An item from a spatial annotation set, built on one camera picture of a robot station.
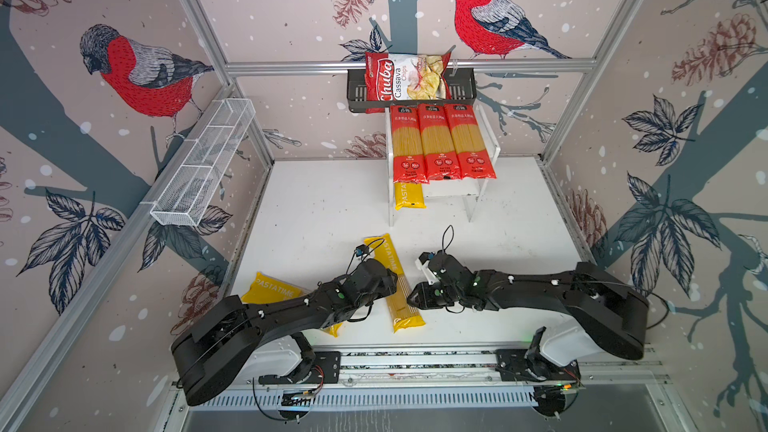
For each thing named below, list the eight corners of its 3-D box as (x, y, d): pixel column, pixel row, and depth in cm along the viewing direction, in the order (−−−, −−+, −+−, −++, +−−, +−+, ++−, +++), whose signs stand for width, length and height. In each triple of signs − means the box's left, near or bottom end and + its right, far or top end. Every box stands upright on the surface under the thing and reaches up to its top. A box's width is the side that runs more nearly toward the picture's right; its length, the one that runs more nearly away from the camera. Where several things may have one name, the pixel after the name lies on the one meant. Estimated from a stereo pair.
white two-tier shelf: (389, 241, 99) (387, 168, 72) (386, 184, 116) (384, 107, 88) (396, 241, 99) (397, 167, 72) (392, 183, 116) (392, 107, 89)
